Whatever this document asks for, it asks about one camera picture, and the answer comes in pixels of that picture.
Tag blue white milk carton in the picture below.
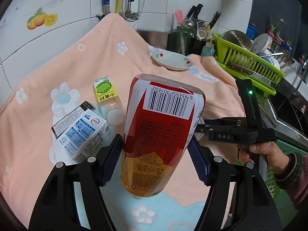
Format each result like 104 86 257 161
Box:
57 109 111 163

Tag small clear yellow-label bottle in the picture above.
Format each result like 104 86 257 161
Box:
93 76 124 127

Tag red yellow drink bottle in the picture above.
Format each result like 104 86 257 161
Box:
121 74 206 197

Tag dark knitted sleeve forearm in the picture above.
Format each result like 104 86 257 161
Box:
275 152 307 210

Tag person's right hand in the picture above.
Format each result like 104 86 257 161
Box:
237 142 289 174

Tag bamboo chopstick left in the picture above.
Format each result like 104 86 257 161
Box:
258 101 277 127

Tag lime green dish rack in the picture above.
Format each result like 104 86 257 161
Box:
212 33 285 98

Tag white bowl in rack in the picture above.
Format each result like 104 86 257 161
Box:
251 33 273 54

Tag steel pot lid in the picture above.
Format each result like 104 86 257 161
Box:
220 30 253 51

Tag white dish with cherries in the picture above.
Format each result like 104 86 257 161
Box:
151 51 194 71

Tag green glass jar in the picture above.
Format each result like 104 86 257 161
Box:
167 26 193 56

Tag peach floral towel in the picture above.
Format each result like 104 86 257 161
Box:
1 14 244 230

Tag steel water pipe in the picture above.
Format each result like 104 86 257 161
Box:
121 0 139 23

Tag cleaver with wooden handle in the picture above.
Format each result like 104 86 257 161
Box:
229 62 279 88

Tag black knife handles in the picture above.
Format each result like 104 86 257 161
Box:
185 3 221 29

